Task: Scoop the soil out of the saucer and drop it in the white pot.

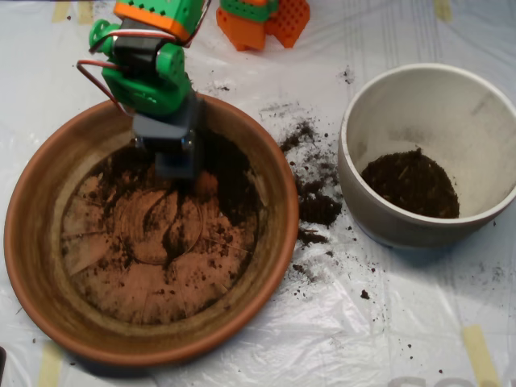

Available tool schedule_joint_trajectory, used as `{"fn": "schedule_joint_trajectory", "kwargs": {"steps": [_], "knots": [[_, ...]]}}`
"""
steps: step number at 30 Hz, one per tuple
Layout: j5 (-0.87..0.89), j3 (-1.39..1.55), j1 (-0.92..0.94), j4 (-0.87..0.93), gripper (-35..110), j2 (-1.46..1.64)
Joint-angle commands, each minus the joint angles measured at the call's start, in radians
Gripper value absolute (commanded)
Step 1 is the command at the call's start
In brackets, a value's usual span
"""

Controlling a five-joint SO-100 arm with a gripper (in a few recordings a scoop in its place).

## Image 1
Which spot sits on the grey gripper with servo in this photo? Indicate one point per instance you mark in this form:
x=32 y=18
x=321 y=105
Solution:
x=164 y=143

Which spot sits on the dark soil heap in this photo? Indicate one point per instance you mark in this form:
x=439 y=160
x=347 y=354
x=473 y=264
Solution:
x=234 y=177

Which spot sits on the dark soil layer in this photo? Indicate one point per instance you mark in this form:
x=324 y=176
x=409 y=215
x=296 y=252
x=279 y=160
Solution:
x=411 y=189

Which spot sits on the green orange robot arm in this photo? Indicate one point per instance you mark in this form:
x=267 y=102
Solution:
x=149 y=88

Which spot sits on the spilled soil patch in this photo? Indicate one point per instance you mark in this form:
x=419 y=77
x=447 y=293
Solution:
x=318 y=209

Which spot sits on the terracotta plant saucer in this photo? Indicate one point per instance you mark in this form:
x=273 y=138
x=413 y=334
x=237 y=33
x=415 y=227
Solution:
x=40 y=262

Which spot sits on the small dark maroon crumb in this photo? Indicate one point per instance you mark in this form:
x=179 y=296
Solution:
x=364 y=294

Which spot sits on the white ceramic pot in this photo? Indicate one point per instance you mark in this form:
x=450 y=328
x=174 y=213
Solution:
x=403 y=234

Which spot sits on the beige masking tape strip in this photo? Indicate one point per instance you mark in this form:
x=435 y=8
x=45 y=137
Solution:
x=479 y=354
x=86 y=12
x=442 y=10
x=60 y=10
x=50 y=367

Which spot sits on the dark object at edge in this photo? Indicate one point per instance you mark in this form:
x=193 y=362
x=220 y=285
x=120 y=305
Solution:
x=2 y=363

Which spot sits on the clear plastic cover sheet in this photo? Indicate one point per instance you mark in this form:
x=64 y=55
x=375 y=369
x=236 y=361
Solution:
x=423 y=314

